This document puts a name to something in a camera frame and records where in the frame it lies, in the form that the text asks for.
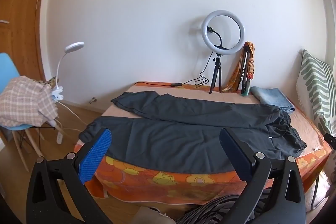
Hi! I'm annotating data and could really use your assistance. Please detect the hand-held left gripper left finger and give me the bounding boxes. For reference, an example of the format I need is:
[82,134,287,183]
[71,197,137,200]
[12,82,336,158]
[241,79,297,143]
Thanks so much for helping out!
[26,128,113,224]

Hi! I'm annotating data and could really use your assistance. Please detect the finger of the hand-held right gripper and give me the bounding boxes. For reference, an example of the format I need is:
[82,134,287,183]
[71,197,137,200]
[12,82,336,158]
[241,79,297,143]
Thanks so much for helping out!
[324,132,336,147]

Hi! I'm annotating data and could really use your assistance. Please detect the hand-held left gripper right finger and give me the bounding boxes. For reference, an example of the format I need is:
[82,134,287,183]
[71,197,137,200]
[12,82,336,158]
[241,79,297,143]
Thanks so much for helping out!
[219,127,306,224]

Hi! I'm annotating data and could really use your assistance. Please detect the dark grey pants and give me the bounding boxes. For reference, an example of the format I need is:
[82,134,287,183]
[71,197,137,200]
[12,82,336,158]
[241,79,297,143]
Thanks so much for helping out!
[79,91,307,174]

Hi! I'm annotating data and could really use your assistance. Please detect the green striped cushion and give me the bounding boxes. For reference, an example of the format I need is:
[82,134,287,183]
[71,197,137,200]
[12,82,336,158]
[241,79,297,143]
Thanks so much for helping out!
[296,49,336,135]

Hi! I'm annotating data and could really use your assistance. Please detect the person's striped clothing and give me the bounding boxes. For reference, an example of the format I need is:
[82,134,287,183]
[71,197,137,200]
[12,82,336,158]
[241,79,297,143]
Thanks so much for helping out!
[175,194,265,224]

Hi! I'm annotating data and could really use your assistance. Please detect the folded blue jeans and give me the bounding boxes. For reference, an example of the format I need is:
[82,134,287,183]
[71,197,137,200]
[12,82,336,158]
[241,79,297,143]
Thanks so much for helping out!
[249,87,296,113]

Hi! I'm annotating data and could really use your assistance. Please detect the folded metal tripod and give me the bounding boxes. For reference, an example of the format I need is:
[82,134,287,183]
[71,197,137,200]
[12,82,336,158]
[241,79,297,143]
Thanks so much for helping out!
[241,47,252,94]

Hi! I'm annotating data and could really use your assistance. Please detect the beige fabric item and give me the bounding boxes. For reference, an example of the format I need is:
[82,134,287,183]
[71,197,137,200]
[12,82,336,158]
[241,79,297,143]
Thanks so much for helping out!
[133,207,175,224]

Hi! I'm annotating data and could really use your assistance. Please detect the leopard print cloth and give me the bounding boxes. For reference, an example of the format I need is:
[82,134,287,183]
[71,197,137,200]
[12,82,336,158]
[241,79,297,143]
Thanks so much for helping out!
[37,77,59,88]

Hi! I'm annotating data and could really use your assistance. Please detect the small black tripod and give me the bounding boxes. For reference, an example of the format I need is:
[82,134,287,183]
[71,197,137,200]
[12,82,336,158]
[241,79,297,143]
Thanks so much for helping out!
[209,53,223,94]

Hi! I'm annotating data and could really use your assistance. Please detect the plaid cloth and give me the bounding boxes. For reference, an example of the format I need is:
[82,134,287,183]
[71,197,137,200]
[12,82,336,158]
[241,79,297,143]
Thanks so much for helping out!
[0,76,59,127]

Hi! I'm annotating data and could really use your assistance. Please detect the white clip lamp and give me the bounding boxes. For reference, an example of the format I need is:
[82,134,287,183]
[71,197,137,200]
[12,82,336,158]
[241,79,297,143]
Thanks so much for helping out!
[51,42,85,101]

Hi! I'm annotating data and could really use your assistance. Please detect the folded tripod with orange scarf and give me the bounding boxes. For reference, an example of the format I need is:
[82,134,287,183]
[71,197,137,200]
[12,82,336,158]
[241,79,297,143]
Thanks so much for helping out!
[223,42,256,93]

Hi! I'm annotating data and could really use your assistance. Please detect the blue chair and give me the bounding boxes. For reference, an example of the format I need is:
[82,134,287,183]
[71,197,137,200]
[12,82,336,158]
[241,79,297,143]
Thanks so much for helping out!
[0,53,62,172]

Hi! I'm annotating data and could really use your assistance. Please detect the wooden door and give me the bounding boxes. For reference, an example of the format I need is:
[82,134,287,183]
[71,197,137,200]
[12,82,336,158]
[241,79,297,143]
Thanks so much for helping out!
[0,0,54,83]

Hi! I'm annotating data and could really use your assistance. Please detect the black ring light cable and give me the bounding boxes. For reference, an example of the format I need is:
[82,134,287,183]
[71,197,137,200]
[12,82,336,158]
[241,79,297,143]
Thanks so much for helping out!
[135,55,213,88]

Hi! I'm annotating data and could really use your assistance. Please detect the white ring light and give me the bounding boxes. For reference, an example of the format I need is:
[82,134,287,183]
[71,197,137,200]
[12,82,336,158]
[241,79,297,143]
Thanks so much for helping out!
[202,11,245,55]

